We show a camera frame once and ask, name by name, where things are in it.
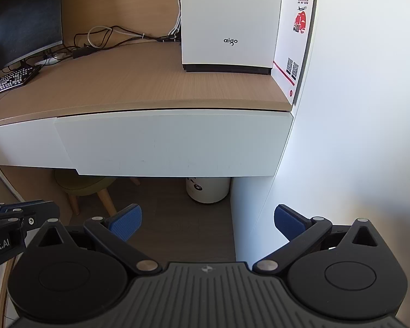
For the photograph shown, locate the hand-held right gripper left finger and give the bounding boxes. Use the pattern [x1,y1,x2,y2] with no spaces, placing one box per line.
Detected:
[27,204,160,276]

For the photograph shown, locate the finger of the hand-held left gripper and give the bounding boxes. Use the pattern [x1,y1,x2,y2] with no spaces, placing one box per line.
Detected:
[0,204,24,235]
[0,201,60,230]

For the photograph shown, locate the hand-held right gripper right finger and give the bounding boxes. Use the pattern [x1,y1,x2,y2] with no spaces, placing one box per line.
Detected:
[252,204,383,276]

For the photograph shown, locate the white front wooden drawer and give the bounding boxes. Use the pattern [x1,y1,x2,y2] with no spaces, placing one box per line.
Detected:
[54,109,293,177]

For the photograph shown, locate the green stool with wooden legs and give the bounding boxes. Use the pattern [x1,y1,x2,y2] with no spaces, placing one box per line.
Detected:
[54,169,117,216]

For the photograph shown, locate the white desk front panel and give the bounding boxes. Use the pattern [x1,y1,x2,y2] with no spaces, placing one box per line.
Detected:
[0,118,77,170]

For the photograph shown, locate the white trash bin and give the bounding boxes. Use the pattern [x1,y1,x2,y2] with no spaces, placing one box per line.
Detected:
[186,177,231,205]

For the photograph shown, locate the black and white keyboard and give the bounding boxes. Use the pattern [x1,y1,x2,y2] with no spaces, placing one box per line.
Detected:
[0,64,42,98]

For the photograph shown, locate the black power adapter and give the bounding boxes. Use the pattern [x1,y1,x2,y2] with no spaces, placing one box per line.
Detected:
[72,47,97,59]

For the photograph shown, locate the white printed card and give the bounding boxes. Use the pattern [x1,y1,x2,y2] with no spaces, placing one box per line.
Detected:
[271,0,320,106]

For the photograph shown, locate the black computer monitor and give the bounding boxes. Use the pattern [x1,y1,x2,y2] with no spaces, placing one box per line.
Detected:
[0,0,64,79]

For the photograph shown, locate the white computer case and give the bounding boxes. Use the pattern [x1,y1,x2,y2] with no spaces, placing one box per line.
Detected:
[180,0,285,76]

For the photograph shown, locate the white looped cable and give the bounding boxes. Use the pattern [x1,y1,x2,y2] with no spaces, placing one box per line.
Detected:
[88,25,146,48]

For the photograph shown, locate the black cables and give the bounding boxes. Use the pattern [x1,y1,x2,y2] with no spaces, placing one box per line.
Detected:
[44,25,181,63]

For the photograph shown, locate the white cable bundle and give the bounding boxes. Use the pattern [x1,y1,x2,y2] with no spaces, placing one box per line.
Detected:
[153,0,182,40]

